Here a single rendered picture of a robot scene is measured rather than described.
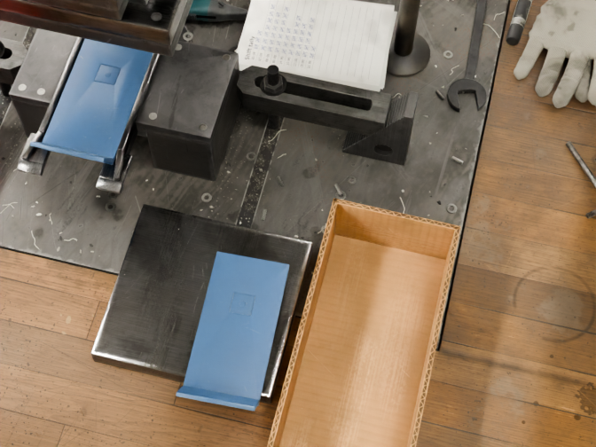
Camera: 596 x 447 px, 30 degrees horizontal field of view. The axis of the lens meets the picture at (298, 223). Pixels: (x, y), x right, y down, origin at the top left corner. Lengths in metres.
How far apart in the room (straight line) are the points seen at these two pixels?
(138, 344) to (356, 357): 0.20
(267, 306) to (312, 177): 0.16
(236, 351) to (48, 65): 0.33
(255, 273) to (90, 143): 0.20
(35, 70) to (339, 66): 0.30
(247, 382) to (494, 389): 0.23
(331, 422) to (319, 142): 0.30
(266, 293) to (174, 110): 0.19
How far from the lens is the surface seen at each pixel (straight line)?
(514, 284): 1.09
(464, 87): 1.18
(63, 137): 1.06
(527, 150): 1.16
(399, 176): 1.13
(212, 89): 1.08
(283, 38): 1.15
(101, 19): 0.94
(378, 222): 1.04
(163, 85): 1.08
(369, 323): 1.05
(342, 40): 1.15
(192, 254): 1.06
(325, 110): 1.07
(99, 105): 1.07
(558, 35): 1.23
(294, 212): 1.10
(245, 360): 1.01
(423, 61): 1.20
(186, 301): 1.04
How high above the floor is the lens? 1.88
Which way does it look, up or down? 63 degrees down
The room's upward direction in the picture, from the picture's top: 1 degrees clockwise
